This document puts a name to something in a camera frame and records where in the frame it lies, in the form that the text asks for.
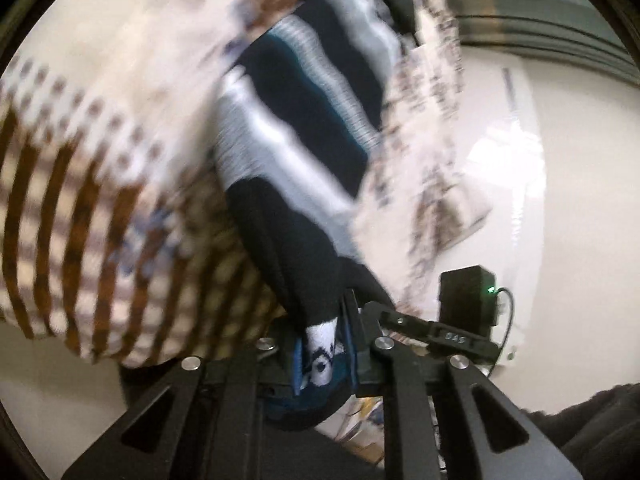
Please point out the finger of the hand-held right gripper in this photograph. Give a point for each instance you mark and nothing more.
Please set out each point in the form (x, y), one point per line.
(440, 335)

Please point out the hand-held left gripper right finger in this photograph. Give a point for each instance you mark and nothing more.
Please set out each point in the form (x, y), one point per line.
(351, 350)

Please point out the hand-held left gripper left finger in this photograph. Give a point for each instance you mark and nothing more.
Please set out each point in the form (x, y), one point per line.
(299, 367)

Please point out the blue white striped sweater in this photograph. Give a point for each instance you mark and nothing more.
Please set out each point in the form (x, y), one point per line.
(300, 120)

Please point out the person's dark sleeved right forearm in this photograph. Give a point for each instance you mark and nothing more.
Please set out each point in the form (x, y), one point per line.
(595, 430)

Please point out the grey-blue curtain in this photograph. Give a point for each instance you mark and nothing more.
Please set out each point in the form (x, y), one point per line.
(540, 20)

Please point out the floral bed blanket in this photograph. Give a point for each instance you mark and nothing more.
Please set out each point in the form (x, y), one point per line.
(125, 135)

